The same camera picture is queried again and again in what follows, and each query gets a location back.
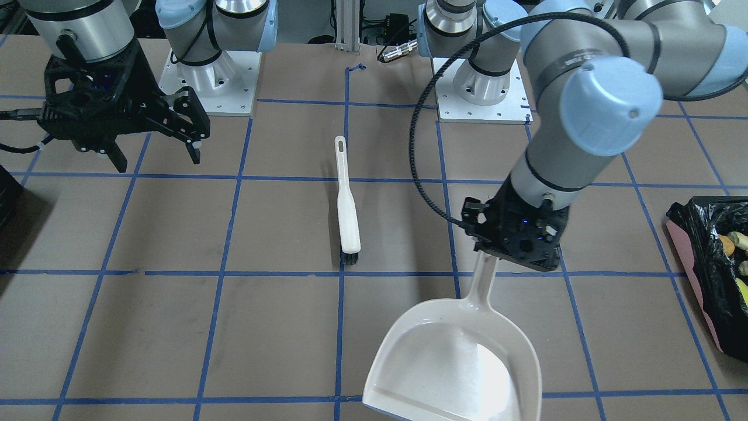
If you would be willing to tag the white plastic dustpan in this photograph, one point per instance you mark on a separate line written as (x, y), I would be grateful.
(456, 359)

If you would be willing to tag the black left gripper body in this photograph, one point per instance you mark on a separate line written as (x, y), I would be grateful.
(501, 211)

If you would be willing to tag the yellow green sponge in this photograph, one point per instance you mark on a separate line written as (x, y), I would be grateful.
(742, 289)

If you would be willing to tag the black lined bin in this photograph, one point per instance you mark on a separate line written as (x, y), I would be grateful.
(11, 191)
(694, 228)

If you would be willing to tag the white hand brush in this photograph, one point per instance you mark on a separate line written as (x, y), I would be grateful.
(350, 240)

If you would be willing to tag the silver cable connector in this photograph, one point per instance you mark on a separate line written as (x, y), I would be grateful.
(392, 53)

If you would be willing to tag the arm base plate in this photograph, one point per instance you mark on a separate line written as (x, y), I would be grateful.
(465, 95)
(226, 87)

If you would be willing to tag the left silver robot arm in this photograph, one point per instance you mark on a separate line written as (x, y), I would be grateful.
(597, 84)

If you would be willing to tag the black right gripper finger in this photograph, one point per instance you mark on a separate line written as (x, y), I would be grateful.
(180, 116)
(116, 156)

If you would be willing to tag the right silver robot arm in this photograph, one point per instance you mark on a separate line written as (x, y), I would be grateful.
(194, 33)

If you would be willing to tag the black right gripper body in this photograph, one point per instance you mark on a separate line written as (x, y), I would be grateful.
(142, 83)

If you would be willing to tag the aluminium frame post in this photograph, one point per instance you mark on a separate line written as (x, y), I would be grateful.
(347, 27)

